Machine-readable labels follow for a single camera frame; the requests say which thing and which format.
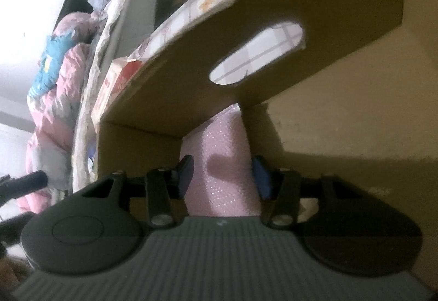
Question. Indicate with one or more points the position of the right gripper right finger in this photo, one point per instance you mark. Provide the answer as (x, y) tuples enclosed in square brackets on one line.
[(278, 192)]

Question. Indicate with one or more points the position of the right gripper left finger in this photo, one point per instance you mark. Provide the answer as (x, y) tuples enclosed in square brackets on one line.
[(165, 194)]

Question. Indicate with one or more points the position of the pink soft pillow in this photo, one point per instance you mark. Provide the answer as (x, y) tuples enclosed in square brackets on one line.
[(222, 183)]

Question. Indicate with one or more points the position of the white fluffy blanket edge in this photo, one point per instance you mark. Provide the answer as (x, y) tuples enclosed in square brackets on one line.
[(101, 58)]

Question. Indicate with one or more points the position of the red tissue pack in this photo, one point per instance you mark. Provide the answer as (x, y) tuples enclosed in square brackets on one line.
[(120, 72)]

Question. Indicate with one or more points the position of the pink quilted blanket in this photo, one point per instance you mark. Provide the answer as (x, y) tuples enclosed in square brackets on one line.
[(55, 114)]

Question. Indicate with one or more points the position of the checkered floral bed sheet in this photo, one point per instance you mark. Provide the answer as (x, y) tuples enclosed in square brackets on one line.
[(263, 49)]

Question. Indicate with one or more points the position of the blue patterned pillow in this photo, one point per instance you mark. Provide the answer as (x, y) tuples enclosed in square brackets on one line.
[(50, 63)]

